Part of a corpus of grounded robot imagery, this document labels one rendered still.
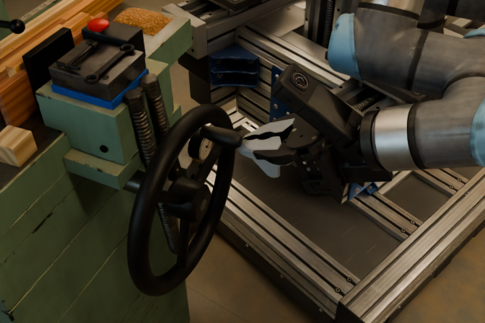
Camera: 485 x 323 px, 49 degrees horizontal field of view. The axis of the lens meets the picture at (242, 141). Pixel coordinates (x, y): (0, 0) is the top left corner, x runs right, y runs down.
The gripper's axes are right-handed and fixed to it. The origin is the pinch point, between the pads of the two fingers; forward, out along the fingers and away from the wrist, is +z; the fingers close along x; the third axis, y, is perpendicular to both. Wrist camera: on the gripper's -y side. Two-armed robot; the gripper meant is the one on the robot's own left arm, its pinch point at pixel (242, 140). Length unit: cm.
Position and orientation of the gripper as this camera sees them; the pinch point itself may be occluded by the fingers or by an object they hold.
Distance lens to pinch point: 73.6
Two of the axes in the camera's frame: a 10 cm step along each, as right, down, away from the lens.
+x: 4.2, -6.6, 6.2
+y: 4.7, 7.5, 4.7
